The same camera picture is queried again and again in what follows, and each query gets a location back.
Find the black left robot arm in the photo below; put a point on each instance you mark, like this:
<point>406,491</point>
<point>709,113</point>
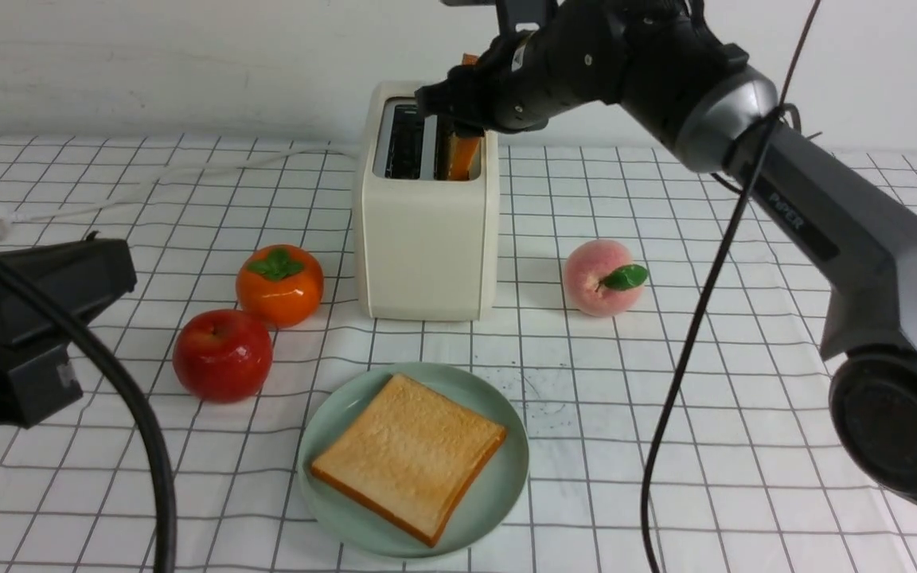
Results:
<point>37,378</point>

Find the toast slice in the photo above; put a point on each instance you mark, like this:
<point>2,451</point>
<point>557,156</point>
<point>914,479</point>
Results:
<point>462,149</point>
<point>410,456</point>

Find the white grid tablecloth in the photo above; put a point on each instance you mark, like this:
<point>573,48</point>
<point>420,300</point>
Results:
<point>750,476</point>

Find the light green round plate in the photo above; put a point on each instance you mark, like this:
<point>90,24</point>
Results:
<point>488,501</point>

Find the white two-slot toaster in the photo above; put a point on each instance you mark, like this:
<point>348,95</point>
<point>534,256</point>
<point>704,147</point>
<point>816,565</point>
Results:
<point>425,247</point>

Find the red apple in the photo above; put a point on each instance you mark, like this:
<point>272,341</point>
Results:
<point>223,356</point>

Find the pink peach with leaf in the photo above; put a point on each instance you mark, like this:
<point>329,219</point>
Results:
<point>601,278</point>

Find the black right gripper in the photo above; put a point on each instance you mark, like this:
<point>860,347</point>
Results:
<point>549,58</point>

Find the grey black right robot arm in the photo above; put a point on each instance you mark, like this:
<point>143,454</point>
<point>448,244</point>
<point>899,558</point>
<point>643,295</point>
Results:
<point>700,98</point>

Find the orange persimmon with leaf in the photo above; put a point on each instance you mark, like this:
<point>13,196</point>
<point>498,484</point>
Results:
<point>281,284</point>

